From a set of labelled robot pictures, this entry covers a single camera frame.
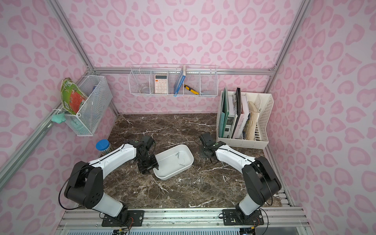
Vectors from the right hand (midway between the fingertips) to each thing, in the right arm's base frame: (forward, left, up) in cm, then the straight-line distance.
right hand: (204, 150), depth 91 cm
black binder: (+16, -19, +22) cm, 33 cm away
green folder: (+9, -10, +21) cm, 25 cm away
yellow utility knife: (+34, +9, +20) cm, 41 cm away
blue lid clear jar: (-6, +54, +15) cm, 56 cm away
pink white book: (+13, -23, +14) cm, 30 cm away
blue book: (+30, +15, +30) cm, 45 cm away
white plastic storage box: (-4, +20, -6) cm, 22 cm away
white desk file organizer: (+30, -42, +11) cm, 53 cm away
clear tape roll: (+31, +38, +23) cm, 55 cm away
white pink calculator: (+35, +28, +25) cm, 51 cm away
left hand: (-11, +28, 0) cm, 30 cm away
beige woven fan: (+14, -30, +11) cm, 35 cm away
